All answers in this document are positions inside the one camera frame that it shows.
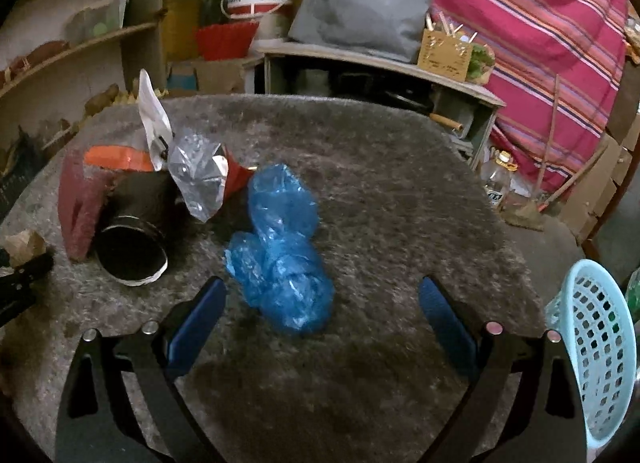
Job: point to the brown cardboard box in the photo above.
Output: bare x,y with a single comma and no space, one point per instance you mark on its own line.
215,75

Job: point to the brown paper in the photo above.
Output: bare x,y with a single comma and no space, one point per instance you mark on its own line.
25,243

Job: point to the green plastic bag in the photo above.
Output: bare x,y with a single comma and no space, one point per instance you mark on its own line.
634,293

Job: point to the ginger roots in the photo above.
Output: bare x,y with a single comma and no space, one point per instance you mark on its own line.
107,98

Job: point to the grey fabric bag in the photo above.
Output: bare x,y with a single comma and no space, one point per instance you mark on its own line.
360,8

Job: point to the blue plastic bag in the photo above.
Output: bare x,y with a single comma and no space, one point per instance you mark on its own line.
282,198
285,278

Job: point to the straw broom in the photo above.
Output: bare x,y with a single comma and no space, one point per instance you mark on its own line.
530,215

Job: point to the low grey shelf cabinet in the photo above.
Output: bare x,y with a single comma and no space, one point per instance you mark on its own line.
360,68

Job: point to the white and orange cloth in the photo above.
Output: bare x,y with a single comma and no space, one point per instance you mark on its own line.
150,113

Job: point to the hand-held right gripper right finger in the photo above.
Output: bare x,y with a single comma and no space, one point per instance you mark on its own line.
445,323

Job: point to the light blue plastic basket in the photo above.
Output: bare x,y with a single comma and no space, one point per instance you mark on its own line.
595,343

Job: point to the dark cylindrical can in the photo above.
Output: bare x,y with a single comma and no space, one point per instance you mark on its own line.
132,238

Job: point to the wooden shelf unit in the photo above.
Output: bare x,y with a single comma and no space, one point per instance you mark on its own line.
75,43

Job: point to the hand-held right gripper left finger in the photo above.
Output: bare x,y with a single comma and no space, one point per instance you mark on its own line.
197,323

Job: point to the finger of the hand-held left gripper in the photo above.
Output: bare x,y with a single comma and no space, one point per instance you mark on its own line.
15,305
30,270

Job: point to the clear plastic bag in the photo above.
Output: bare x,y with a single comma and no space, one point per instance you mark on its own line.
197,173

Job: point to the pink striped cloth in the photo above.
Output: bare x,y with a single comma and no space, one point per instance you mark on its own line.
525,43

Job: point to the wooden utensil box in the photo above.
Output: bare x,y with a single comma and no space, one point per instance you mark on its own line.
445,55

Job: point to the clear plastic bottle yellow cap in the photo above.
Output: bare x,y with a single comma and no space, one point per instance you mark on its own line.
496,183

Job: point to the yellow oil jug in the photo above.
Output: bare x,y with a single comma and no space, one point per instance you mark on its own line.
181,13

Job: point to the dark red scouring pad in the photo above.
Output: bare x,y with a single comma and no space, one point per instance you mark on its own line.
80,203

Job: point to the red foil packet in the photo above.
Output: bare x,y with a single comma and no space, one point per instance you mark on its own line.
240,178

